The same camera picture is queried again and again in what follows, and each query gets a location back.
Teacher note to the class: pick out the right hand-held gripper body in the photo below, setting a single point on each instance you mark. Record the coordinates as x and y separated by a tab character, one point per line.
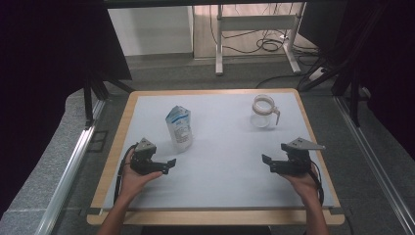
295	164

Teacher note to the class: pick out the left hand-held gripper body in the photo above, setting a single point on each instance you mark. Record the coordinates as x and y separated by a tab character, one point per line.
143	161

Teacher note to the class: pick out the white and blue pouch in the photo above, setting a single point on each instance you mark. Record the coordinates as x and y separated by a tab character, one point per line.
179	130

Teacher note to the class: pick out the person's left hand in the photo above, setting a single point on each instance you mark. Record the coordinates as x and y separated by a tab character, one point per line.
132	182

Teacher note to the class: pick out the person's right hand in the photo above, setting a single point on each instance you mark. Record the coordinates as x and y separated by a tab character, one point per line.
306	187

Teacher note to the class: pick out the white table mat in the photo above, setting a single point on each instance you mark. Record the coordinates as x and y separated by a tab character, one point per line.
212	182

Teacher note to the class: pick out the black metal stand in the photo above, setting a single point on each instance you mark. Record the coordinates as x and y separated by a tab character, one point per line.
88	104
354	98

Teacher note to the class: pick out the white power strip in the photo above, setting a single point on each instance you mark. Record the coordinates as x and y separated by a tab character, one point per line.
316	74

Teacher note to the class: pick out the white panel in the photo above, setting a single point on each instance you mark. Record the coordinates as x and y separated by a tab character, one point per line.
150	31

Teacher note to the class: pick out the black curtain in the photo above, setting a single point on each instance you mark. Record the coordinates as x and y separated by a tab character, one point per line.
42	65
385	65

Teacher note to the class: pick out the black floor bracket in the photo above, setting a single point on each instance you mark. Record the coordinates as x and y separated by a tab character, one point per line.
97	141

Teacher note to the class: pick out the aluminium rail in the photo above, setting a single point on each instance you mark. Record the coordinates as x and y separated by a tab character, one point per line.
375	156
68	176

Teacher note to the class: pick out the white desk frame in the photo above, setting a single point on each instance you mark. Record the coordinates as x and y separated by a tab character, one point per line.
257	23

